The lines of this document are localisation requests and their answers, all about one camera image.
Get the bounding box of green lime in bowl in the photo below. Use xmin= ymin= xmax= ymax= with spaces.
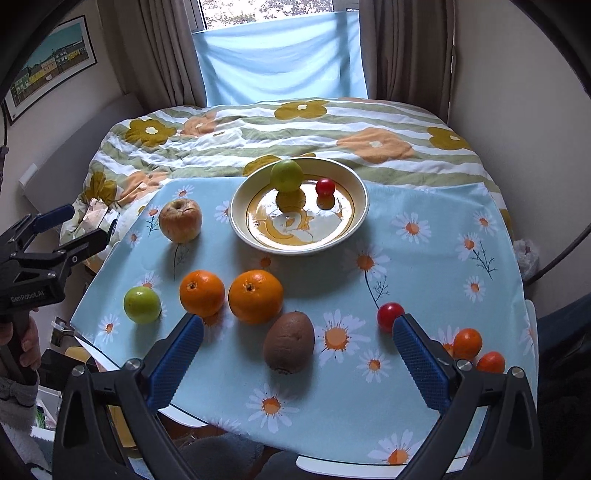
xmin=270 ymin=160 xmax=304 ymax=193

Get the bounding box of orange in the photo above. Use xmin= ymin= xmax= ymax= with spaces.
xmin=180 ymin=270 xmax=226 ymax=317
xmin=228 ymin=270 xmax=284 ymax=325

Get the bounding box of green lime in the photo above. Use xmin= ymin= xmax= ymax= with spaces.
xmin=270 ymin=160 xmax=304 ymax=193
xmin=123 ymin=286 xmax=162 ymax=324

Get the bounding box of small mandarin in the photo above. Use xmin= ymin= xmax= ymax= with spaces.
xmin=452 ymin=328 xmax=484 ymax=361
xmin=475 ymin=352 xmax=506 ymax=374

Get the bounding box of light blue window cloth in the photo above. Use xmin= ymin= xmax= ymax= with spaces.
xmin=191 ymin=10 xmax=369 ymax=109

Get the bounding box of window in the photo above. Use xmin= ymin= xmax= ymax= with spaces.
xmin=198 ymin=0 xmax=335 ymax=33

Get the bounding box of cream ceramic bowl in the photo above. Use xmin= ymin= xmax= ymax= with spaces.
xmin=229 ymin=157 xmax=371 ymax=254

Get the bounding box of striped floral blanket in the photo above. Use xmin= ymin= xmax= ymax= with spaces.
xmin=60 ymin=98 xmax=515 ymax=273

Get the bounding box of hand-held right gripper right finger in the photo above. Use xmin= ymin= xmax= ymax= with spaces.
xmin=392 ymin=313 xmax=543 ymax=480

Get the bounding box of wrinkled brown apple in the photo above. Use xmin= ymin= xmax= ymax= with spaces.
xmin=159 ymin=198 xmax=203 ymax=243

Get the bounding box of dark blue cloth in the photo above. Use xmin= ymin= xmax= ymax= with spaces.
xmin=536 ymin=295 xmax=591 ymax=374

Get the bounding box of crumpled printed wrapper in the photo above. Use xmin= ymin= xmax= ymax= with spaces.
xmin=78 ymin=198 xmax=118 ymax=241

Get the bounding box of light blue daisy tablecloth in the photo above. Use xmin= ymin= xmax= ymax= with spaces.
xmin=69 ymin=175 xmax=539 ymax=467

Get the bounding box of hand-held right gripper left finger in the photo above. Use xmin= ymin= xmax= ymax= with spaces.
xmin=53 ymin=314 xmax=205 ymax=480

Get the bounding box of brown kiwi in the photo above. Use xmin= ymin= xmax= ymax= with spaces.
xmin=263 ymin=311 xmax=315 ymax=374

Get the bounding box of beige curtain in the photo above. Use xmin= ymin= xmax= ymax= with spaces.
xmin=359 ymin=0 xmax=455 ymax=123
xmin=97 ymin=0 xmax=208 ymax=114

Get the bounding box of black cable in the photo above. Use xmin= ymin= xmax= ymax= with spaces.
xmin=0 ymin=106 xmax=10 ymax=185
xmin=522 ymin=222 xmax=591 ymax=284

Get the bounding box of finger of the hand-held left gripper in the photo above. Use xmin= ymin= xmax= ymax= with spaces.
xmin=11 ymin=226 xmax=110 ymax=278
xmin=0 ymin=204 xmax=75 ymax=265

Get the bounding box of framed wall poster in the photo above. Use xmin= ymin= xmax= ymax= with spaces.
xmin=2 ymin=15 xmax=99 ymax=124

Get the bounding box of white plastic bag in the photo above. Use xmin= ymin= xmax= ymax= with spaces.
xmin=513 ymin=237 xmax=541 ymax=278

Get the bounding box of person's left hand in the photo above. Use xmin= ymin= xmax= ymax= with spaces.
xmin=0 ymin=311 xmax=43 ymax=384

